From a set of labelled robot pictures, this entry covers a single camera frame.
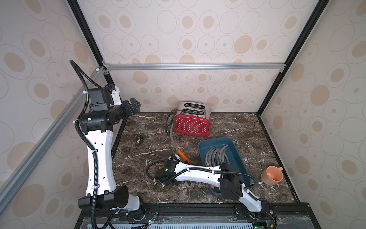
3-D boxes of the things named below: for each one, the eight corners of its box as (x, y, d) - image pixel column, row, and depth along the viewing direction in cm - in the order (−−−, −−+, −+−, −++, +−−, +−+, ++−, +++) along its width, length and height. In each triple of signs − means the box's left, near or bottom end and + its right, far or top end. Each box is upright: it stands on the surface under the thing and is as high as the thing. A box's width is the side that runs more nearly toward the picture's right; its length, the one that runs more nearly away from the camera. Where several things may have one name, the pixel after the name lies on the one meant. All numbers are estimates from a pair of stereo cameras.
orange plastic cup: (263, 186, 85) (270, 181, 77) (258, 172, 90) (264, 165, 83) (280, 186, 85) (288, 181, 77) (274, 172, 90) (281, 165, 83)
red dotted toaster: (175, 134, 108) (174, 117, 94) (179, 116, 120) (178, 100, 106) (207, 137, 107) (210, 121, 93) (208, 119, 118) (211, 102, 104)
